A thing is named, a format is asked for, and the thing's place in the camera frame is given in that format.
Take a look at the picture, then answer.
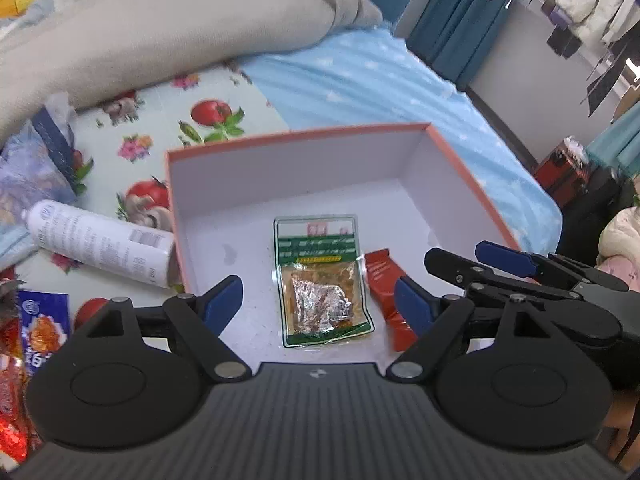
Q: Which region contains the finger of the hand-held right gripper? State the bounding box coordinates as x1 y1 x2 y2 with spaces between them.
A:
475 241 557 282
424 247 501 292

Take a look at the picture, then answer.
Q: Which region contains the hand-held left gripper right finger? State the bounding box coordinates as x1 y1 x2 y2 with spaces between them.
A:
386 276 567 382

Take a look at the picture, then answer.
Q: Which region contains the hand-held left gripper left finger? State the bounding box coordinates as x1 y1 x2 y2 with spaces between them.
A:
74 275 252 384

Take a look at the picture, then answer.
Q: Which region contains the green clear snack packet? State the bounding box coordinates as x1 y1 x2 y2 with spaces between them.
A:
272 214 376 349

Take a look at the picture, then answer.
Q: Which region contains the orange cardboard box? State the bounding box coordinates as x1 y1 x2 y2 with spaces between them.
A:
165 122 524 306

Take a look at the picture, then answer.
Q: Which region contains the cream pink cloth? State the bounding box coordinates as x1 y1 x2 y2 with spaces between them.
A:
596 205 640 283

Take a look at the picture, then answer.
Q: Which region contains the black bag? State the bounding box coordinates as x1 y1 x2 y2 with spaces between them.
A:
561 165 637 263

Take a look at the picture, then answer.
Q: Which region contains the red suitcase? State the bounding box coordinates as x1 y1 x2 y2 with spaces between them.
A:
531 137 592 212

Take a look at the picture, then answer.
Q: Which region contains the white spray bottle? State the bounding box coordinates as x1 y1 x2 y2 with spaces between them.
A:
25 199 177 290

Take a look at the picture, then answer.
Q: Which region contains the blue orange snack packet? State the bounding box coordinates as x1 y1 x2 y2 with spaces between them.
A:
16 289 72 383

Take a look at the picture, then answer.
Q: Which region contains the floral fruit print sheet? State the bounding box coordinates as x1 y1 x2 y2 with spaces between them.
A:
0 57 292 306

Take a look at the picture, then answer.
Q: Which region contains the light blue bedsheet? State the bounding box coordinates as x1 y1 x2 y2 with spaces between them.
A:
239 27 564 261

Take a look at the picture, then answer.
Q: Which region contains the blue purple plastic bag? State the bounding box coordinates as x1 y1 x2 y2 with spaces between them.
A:
0 91 90 233

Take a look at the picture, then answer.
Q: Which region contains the red shiny snack packet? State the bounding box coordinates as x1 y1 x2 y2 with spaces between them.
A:
0 267 47 467

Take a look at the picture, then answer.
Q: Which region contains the blue curtain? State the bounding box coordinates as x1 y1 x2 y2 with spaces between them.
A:
360 0 515 92

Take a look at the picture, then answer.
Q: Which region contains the grey blanket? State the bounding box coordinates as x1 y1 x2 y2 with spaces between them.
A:
0 0 385 137

